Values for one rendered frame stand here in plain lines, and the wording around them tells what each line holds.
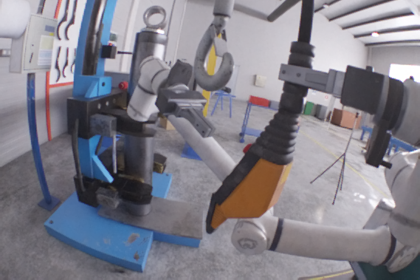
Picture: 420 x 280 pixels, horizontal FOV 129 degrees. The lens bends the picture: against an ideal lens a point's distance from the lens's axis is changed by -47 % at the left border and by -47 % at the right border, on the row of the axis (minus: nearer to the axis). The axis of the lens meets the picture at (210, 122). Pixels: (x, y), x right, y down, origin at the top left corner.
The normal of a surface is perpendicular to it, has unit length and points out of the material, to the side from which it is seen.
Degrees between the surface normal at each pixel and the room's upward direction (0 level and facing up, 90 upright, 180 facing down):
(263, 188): 90
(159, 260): 0
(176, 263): 0
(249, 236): 87
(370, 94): 90
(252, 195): 90
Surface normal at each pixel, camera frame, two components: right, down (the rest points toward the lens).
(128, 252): 0.18, -0.95
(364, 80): -0.69, 0.06
